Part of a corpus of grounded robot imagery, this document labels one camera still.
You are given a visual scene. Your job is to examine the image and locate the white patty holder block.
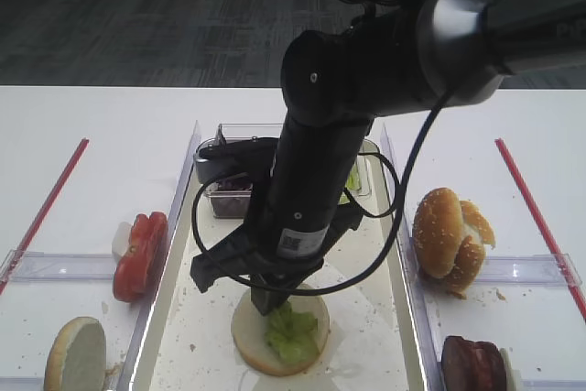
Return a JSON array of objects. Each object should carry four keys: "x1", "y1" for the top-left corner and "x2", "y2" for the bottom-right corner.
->
[{"x1": 499, "y1": 348, "x2": 525, "y2": 391}]

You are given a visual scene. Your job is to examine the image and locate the left clear long divider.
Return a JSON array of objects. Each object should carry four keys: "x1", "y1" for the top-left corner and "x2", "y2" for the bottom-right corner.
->
[{"x1": 113, "y1": 125, "x2": 201, "y2": 390}]

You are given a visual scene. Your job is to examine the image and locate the right clear cross divider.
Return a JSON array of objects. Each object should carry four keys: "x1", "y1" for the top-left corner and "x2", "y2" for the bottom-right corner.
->
[{"x1": 473, "y1": 254, "x2": 582, "y2": 288}]

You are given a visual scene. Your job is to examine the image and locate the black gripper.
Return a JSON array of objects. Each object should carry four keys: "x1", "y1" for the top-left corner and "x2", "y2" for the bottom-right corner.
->
[{"x1": 190, "y1": 205, "x2": 362, "y2": 316}]

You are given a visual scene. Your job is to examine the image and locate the bottom bun half on tray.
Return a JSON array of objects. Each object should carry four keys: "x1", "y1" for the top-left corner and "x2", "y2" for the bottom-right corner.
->
[{"x1": 231, "y1": 290, "x2": 330, "y2": 377}]

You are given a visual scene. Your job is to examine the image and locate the right clear long divider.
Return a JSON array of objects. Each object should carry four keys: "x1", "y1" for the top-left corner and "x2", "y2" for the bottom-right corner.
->
[{"x1": 380, "y1": 122, "x2": 448, "y2": 391}]

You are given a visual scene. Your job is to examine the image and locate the clear long divider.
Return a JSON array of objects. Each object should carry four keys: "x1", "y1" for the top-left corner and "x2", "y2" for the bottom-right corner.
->
[
  {"x1": 113, "y1": 125, "x2": 201, "y2": 390},
  {"x1": 380, "y1": 122, "x2": 448, "y2": 391}
]

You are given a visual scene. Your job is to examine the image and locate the sesame bun top rear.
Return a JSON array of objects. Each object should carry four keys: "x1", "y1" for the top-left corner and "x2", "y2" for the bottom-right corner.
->
[{"x1": 460, "y1": 201, "x2": 495, "y2": 248}]

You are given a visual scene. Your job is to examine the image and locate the left red tape strip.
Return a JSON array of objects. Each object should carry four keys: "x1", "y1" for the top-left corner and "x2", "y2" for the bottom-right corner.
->
[{"x1": 0, "y1": 138, "x2": 90, "y2": 293}]

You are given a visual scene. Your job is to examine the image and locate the white tomato holder block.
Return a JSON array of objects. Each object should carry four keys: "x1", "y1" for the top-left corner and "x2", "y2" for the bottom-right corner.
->
[{"x1": 111, "y1": 222, "x2": 132, "y2": 262}]

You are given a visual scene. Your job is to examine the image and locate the red tomato slices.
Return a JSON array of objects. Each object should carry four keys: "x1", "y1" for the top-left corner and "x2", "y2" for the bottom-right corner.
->
[{"x1": 113, "y1": 212, "x2": 168, "y2": 303}]

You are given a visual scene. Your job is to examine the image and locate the green lettuce pile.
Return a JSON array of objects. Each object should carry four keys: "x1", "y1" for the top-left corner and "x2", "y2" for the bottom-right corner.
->
[{"x1": 339, "y1": 164, "x2": 362, "y2": 205}]

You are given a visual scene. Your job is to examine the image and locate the sesame bun top front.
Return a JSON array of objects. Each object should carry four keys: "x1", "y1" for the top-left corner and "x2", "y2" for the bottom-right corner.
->
[{"x1": 412, "y1": 188, "x2": 485, "y2": 298}]

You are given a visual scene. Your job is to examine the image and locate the right red tape strip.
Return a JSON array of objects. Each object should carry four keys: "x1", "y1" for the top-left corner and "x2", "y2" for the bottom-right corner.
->
[{"x1": 494, "y1": 138, "x2": 585, "y2": 319}]

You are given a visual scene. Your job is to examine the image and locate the standing bun half left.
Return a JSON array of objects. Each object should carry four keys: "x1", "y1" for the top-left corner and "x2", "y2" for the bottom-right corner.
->
[{"x1": 43, "y1": 317, "x2": 106, "y2": 391}]

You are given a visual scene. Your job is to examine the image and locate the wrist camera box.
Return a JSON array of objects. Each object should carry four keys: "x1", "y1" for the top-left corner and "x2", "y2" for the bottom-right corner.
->
[{"x1": 194, "y1": 137, "x2": 278, "y2": 183}]

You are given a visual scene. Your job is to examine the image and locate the sesame bun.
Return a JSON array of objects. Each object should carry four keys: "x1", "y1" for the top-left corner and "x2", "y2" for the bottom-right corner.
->
[
  {"x1": 460, "y1": 201, "x2": 495, "y2": 248},
  {"x1": 412, "y1": 188, "x2": 485, "y2": 298}
]

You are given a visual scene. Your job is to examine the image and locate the clear plastic salad container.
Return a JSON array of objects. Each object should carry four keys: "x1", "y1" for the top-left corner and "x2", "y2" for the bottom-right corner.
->
[{"x1": 194, "y1": 124, "x2": 370, "y2": 219}]

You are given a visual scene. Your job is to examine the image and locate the brown meat patties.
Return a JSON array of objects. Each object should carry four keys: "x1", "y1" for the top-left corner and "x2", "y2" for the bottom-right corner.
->
[{"x1": 440, "y1": 335, "x2": 507, "y2": 391}]

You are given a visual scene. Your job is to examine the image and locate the shredded purple cabbage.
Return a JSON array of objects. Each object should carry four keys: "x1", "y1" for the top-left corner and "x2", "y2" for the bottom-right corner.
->
[{"x1": 210, "y1": 177, "x2": 253, "y2": 219}]

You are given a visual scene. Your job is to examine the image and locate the white metal serving tray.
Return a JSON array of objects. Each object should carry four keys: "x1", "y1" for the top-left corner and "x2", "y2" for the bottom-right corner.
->
[{"x1": 129, "y1": 164, "x2": 411, "y2": 390}]

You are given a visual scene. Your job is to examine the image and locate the red tape strip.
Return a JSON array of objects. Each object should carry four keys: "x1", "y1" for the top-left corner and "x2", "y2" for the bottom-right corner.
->
[
  {"x1": 0, "y1": 138, "x2": 90, "y2": 293},
  {"x1": 494, "y1": 138, "x2": 585, "y2": 319}
]

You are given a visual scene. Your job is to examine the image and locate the left clear cross divider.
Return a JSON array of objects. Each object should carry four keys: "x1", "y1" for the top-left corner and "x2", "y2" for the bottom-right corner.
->
[{"x1": 1, "y1": 251, "x2": 116, "y2": 283}]

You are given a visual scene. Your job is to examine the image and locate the clear cross divider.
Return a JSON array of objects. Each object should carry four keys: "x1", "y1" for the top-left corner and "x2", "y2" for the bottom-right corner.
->
[
  {"x1": 473, "y1": 254, "x2": 582, "y2": 288},
  {"x1": 1, "y1": 251, "x2": 116, "y2": 283}
]

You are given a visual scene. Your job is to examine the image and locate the green lettuce leaf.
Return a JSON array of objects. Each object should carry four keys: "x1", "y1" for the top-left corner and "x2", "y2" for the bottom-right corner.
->
[{"x1": 265, "y1": 301, "x2": 319, "y2": 365}]

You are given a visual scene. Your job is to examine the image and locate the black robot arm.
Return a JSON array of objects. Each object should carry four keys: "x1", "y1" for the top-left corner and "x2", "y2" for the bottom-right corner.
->
[{"x1": 190, "y1": 0, "x2": 585, "y2": 315}]

